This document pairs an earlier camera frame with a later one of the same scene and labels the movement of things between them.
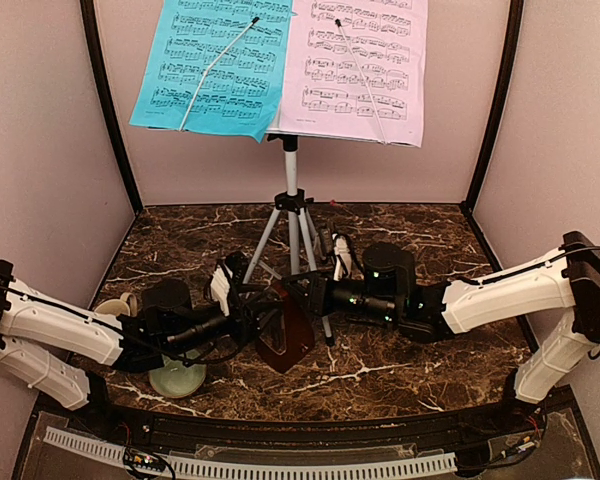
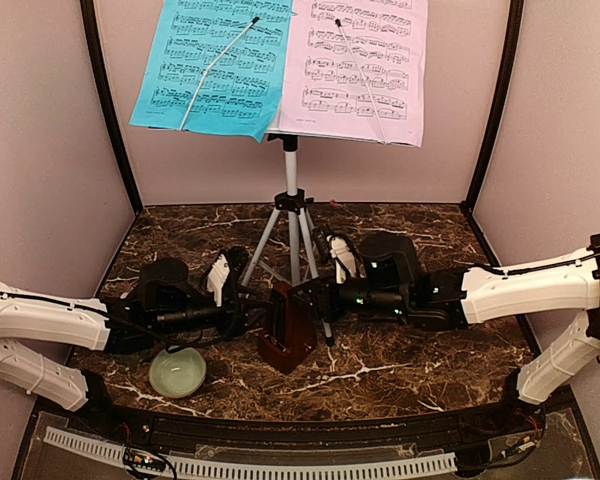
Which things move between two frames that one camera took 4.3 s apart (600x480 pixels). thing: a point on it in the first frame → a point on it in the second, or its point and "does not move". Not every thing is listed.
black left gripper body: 243,327 does not move
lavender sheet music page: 355,69 does not move
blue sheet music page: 215,66 does not move
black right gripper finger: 311,291 → 304,297
